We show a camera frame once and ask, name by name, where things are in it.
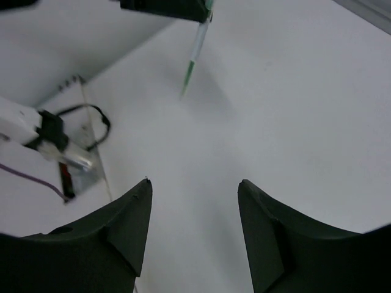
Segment clear green pen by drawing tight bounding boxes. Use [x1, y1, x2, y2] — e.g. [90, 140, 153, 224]
[180, 1, 214, 99]

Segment aluminium rail right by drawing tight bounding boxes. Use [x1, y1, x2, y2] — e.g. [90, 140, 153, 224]
[334, 0, 390, 34]

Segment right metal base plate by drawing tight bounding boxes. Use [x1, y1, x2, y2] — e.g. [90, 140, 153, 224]
[59, 124, 104, 201]

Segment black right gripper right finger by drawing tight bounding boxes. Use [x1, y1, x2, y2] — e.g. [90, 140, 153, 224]
[238, 179, 390, 292]

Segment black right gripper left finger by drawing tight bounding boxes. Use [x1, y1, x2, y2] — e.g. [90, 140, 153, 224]
[1, 179, 152, 292]

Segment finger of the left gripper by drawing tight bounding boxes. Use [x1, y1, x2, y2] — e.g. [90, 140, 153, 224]
[119, 0, 210, 22]

